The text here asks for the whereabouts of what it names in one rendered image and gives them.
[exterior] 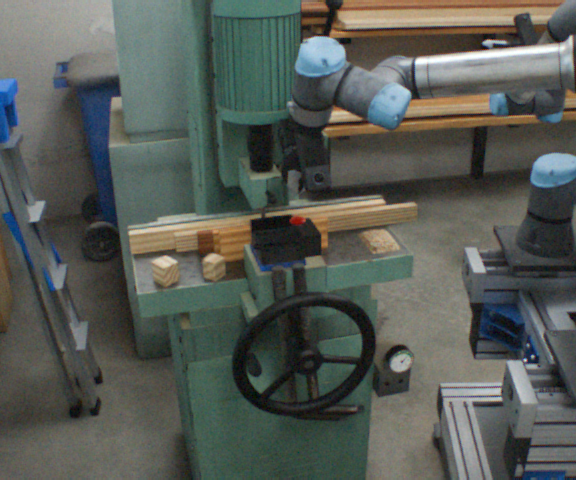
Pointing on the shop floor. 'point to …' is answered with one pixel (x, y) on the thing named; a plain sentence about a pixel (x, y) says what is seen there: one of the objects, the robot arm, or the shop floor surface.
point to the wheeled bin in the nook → (82, 70)
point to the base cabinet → (342, 445)
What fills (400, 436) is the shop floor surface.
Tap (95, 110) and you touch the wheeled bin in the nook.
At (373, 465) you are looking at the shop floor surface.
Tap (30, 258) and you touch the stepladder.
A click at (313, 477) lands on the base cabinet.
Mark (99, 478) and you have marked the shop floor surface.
